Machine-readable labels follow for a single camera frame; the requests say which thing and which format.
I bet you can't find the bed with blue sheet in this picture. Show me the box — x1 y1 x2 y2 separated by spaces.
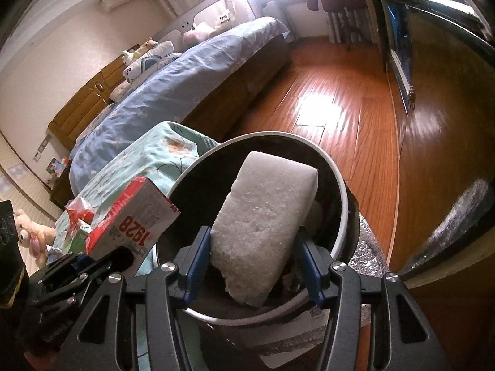
70 16 292 198

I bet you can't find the wooden nightstand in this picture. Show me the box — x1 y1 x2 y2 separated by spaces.
50 158 76 209

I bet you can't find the white printed paper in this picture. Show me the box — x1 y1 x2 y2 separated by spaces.
267 307 333 356

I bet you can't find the cream sliding wardrobe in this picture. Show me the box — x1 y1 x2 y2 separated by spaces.
0 131 51 217

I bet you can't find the pink plush toy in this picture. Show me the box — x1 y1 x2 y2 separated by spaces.
182 21 215 45

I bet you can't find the white foam block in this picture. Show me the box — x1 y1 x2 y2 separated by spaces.
211 151 320 308

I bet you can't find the wooden headboard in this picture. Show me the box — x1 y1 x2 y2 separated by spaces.
47 52 134 151

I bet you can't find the black bin with white rim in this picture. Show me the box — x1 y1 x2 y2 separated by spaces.
155 131 363 356

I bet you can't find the white pillow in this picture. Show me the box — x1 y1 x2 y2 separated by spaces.
108 81 130 101

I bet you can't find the folded panda print quilt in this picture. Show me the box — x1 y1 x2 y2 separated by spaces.
122 41 184 83

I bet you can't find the cream teddy bear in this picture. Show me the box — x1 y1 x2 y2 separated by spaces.
13 209 57 269

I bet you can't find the wall switch panel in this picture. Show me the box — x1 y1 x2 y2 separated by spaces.
33 133 53 163

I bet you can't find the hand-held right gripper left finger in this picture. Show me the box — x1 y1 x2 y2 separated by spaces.
58 225 213 371

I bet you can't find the red white carton box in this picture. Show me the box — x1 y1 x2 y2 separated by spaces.
86 176 180 258

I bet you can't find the green floral tablecloth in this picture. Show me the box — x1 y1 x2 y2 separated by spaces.
50 121 221 371

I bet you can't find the grey bed guard rail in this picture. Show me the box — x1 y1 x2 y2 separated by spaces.
157 0 264 53

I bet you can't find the photo frame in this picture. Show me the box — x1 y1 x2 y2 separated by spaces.
45 156 70 176

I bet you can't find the green white carton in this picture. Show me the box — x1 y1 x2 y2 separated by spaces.
62 218 91 254

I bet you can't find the red snack wrapper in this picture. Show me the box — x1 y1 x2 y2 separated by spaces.
66 196 95 225

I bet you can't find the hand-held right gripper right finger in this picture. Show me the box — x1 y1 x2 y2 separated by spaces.
296 226 454 371

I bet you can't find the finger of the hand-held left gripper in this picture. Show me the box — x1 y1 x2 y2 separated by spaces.
46 254 92 291
89 246 135 279

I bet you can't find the black glossy cabinet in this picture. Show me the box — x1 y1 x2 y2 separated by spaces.
364 0 495 279

